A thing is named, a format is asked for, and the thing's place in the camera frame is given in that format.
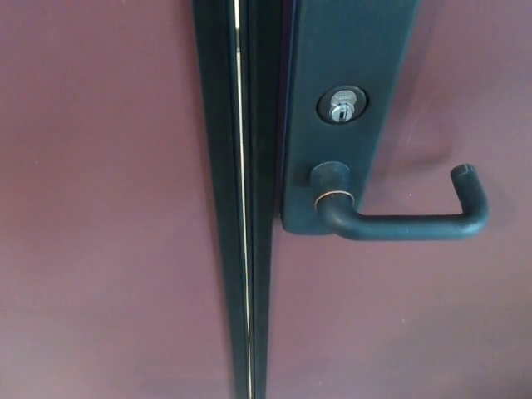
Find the black door edge strip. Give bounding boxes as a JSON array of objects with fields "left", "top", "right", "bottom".
[
  {"left": 192, "top": 0, "right": 251, "bottom": 399},
  {"left": 239, "top": 0, "right": 298, "bottom": 399}
]

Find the silver lock cylinder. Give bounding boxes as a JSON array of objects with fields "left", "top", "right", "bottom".
[{"left": 316, "top": 85, "right": 371, "bottom": 126}]

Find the dark lever door handle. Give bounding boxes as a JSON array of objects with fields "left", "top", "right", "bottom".
[{"left": 309, "top": 162, "right": 491, "bottom": 243}]

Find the dark handle backplate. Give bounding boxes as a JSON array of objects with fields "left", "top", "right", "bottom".
[{"left": 279, "top": 0, "right": 421, "bottom": 235}]

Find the maroon door leaf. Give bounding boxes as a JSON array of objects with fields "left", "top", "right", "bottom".
[
  {"left": 0, "top": 0, "right": 238, "bottom": 399},
  {"left": 264, "top": 0, "right": 532, "bottom": 399}
]

